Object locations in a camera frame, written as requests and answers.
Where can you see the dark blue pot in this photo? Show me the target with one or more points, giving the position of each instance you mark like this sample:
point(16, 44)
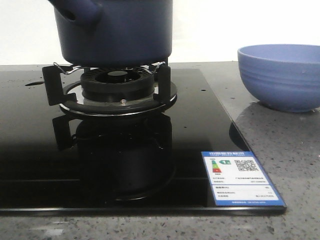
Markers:
point(114, 33)

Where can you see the light blue bowl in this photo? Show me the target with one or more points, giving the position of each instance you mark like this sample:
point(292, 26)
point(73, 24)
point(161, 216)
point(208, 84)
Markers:
point(284, 77)

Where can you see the right burner with pot support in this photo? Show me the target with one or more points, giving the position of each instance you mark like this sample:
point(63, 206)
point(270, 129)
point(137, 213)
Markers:
point(108, 92)

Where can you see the blue energy label sticker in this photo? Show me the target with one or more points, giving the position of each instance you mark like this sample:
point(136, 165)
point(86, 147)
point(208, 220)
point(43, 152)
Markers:
point(237, 179)

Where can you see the black glass gas stove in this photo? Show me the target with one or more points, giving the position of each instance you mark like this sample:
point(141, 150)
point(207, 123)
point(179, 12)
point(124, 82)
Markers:
point(53, 164)

